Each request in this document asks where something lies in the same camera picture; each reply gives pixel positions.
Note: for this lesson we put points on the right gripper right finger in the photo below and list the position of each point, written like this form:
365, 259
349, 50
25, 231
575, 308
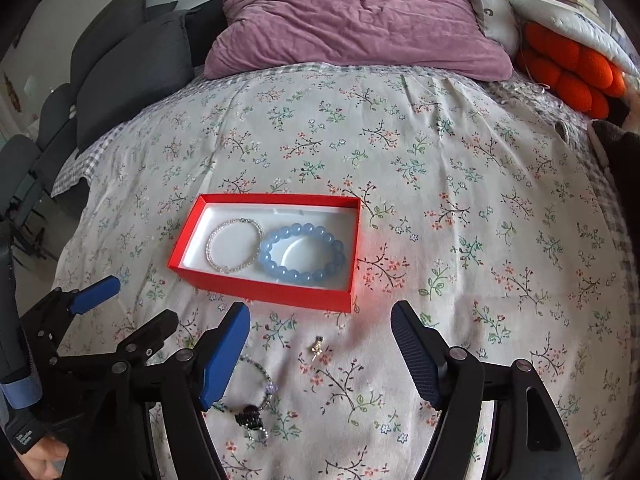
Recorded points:
452, 382

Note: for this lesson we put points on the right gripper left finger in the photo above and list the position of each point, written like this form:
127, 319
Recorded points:
198, 377

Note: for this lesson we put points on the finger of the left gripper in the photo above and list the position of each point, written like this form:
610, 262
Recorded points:
47, 322
133, 354

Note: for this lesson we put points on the blue sleeved forearm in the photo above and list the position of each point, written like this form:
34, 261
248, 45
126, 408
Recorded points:
20, 383

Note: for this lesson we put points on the red jewelry box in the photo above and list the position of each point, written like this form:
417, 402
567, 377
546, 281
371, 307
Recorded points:
270, 249

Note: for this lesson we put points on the left hand with glove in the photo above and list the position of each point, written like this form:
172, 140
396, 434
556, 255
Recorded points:
40, 462

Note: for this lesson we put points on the small gold earring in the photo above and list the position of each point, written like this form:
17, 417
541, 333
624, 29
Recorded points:
316, 348

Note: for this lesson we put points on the grey chair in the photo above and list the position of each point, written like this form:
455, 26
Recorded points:
29, 167

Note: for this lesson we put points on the floral bed sheet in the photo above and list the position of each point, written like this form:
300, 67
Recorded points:
480, 204

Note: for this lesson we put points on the dark grey pillow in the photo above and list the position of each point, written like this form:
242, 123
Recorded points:
150, 64

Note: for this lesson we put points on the dark brown blanket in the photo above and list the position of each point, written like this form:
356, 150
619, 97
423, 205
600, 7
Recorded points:
617, 153

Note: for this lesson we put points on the orange knotted cushion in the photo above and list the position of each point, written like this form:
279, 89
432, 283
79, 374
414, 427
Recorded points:
579, 76

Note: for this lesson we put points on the purple pillow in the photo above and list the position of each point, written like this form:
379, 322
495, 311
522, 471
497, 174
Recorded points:
426, 33

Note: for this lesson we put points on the white patterned quilt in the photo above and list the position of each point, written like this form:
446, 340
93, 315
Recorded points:
497, 21

